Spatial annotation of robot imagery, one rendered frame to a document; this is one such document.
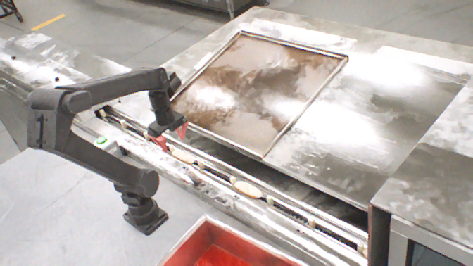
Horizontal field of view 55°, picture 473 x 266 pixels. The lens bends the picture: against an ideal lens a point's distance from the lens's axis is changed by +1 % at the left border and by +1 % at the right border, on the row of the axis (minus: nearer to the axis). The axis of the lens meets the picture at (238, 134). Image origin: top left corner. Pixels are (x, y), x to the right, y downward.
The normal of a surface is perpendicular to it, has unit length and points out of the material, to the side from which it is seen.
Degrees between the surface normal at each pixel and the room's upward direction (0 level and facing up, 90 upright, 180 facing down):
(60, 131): 90
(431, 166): 0
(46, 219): 0
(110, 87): 87
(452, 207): 0
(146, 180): 90
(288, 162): 10
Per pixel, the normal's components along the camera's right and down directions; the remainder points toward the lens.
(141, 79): 0.89, 0.06
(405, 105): -0.28, -0.66
